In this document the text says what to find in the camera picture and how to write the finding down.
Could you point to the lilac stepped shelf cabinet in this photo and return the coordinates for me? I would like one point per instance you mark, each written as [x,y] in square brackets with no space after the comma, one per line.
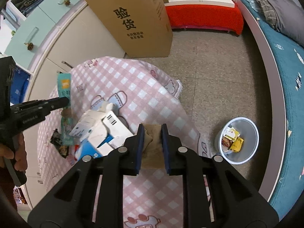
[27,38]

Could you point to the dark snack wrapper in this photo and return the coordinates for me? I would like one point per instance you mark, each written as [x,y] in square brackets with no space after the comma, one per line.
[58,144]

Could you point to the white blue torn box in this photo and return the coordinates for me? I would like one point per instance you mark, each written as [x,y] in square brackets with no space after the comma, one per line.
[99,131]

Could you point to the teal patterned mattress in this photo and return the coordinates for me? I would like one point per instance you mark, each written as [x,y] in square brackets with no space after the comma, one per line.
[285,87]

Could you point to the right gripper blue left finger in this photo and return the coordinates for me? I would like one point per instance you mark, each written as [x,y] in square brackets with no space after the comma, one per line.
[138,148]

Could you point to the light blue plastic bucket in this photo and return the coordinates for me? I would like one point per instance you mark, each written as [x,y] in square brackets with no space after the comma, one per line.
[249,132]

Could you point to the teal wipes packet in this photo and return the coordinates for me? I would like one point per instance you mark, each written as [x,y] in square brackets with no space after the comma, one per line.
[64,90]

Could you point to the teal bunk bed frame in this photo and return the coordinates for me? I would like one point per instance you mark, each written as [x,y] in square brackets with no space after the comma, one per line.
[268,87]

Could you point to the red snack wrapper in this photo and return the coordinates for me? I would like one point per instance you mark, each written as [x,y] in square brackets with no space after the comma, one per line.
[226,142]

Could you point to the pink checkered tablecloth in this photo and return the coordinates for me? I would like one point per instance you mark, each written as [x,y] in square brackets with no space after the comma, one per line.
[143,94]

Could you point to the red bench with white top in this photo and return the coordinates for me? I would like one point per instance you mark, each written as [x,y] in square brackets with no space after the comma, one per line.
[205,16]

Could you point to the tall brown cardboard box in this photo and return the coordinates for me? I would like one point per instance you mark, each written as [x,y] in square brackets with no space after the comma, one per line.
[140,27]

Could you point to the yellow white medicine box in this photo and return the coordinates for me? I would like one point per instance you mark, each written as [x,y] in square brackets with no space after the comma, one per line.
[231,133]

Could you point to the yellow snack packet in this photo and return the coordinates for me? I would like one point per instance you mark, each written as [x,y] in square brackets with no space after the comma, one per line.
[237,144]

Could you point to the brown paper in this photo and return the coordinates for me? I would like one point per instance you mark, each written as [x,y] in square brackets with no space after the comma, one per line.
[152,155]

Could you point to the person's left hand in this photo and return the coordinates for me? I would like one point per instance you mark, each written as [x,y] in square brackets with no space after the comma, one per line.
[19,155]

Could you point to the white lower cabinet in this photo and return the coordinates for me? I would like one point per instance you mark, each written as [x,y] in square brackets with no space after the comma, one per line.
[77,37]

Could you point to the blue gift bag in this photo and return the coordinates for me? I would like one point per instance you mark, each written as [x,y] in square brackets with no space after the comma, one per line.
[19,85]

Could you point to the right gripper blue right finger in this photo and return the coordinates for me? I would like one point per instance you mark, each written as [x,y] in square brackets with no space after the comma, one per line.
[168,150]

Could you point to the grey folded duvet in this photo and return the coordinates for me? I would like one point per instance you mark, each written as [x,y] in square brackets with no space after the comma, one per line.
[285,17]

